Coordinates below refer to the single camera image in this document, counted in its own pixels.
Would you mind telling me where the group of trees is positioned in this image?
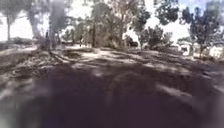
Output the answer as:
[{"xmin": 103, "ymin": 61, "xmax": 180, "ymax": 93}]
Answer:
[{"xmin": 0, "ymin": 0, "xmax": 224, "ymax": 59}]

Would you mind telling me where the pale building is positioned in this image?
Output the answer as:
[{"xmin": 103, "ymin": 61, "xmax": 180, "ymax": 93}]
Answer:
[{"xmin": 178, "ymin": 41, "xmax": 224, "ymax": 61}]

